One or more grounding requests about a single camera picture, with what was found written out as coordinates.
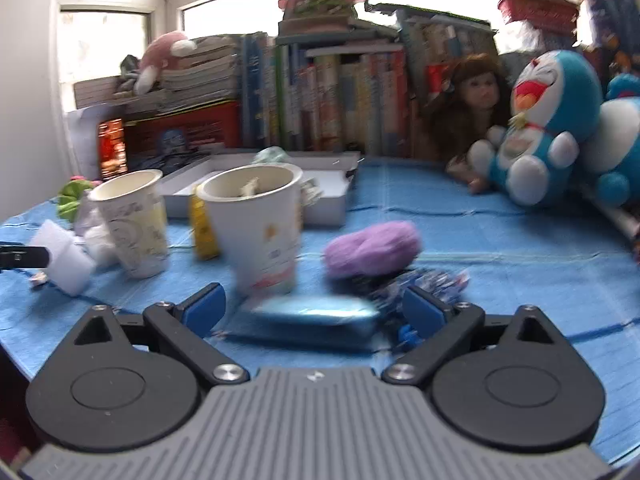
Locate blue cat plush toy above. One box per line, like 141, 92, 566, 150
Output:
467, 49, 604, 208

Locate white paper sheets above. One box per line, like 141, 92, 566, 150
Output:
65, 104, 126, 181

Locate red patterned toy box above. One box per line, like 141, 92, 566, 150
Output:
497, 0, 581, 25

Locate stack of lying books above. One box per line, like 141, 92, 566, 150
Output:
74, 35, 242, 116

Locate dark blue patterned cloth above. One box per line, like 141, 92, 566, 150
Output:
357, 267, 472, 313

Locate pink and white plush toy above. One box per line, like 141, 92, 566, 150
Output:
134, 31, 198, 95

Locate red cardboard box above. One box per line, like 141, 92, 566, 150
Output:
122, 101, 242, 171

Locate brown-haired doll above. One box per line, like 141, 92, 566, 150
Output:
425, 52, 516, 196

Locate blue and white plush toy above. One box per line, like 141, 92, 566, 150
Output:
575, 72, 640, 208

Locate pale green floral cloth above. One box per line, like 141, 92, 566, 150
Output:
252, 146, 291, 165

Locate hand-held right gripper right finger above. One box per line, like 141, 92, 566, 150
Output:
381, 285, 564, 387

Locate purple plush toy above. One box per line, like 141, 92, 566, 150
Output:
324, 221, 422, 281

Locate white sponge block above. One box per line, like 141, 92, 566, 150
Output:
30, 219, 96, 296

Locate blue quilted table mat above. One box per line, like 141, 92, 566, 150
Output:
0, 157, 640, 463

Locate white shallow box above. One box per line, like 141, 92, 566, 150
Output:
160, 150, 362, 227

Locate blue patterned toy box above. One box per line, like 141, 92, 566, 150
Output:
577, 0, 640, 77

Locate green scrunchie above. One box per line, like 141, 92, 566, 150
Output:
57, 181, 97, 221

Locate paper cup with red print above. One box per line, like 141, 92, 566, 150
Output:
196, 164, 304, 297

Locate light blue pouch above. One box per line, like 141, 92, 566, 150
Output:
234, 296, 383, 352

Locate paper cup with yellow print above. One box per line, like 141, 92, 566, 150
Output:
87, 170, 171, 279

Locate row of upright books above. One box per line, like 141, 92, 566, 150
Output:
240, 32, 501, 158

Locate white window frame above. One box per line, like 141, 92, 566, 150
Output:
55, 0, 501, 111

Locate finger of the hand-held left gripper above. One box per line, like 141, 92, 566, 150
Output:
0, 244, 52, 272

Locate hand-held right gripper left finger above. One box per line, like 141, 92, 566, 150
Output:
74, 282, 251, 387

